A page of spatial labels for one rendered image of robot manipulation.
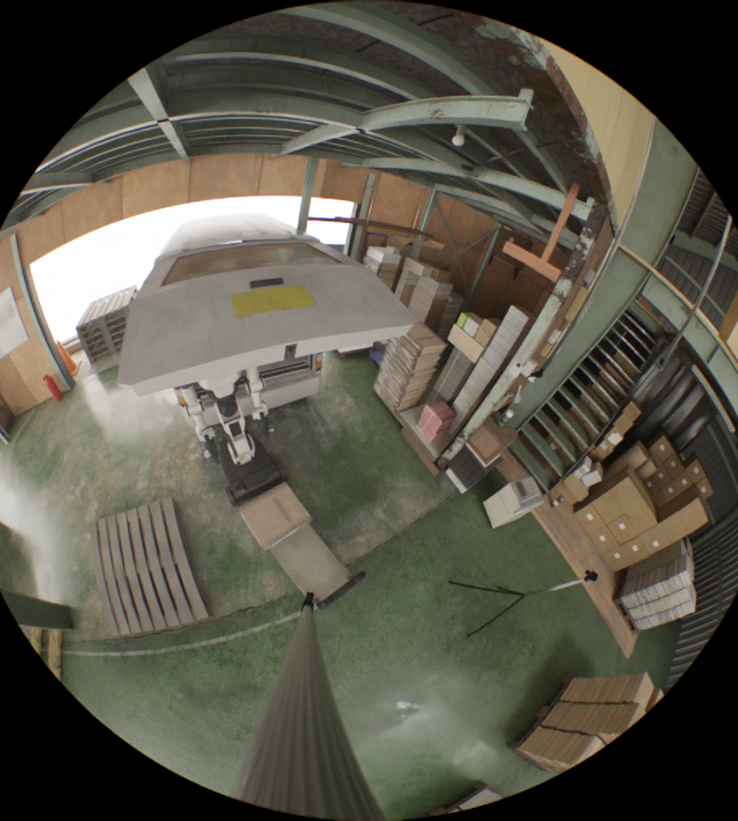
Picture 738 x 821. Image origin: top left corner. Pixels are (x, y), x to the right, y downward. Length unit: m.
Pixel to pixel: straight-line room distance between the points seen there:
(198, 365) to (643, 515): 4.38
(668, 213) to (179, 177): 4.91
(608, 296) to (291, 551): 3.45
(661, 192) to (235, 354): 3.33
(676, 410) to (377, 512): 5.50
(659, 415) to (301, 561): 5.93
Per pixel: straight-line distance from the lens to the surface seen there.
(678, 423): 5.90
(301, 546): 2.08
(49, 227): 4.42
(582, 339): 2.75
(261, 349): 0.87
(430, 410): 2.77
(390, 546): 2.40
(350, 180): 4.27
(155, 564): 2.51
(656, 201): 3.01
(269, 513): 2.12
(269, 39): 1.23
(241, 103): 1.58
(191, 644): 2.53
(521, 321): 2.44
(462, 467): 2.76
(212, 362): 0.87
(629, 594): 4.58
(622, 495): 3.85
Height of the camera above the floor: 2.25
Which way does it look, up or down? 46 degrees down
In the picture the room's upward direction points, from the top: 18 degrees clockwise
